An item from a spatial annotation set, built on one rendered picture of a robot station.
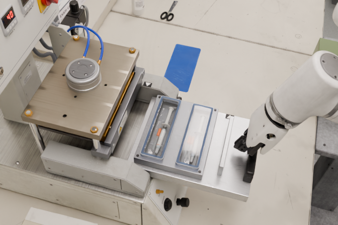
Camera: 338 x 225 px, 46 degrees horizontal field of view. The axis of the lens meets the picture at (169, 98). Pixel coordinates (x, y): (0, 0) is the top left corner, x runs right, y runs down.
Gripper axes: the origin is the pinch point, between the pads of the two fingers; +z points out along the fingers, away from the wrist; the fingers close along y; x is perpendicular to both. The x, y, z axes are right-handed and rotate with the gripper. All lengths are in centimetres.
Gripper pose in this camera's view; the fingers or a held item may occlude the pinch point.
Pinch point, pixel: (243, 143)
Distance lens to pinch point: 96.3
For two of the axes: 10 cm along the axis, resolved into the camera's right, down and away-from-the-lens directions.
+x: -8.9, -4.3, -1.4
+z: -3.7, 5.2, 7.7
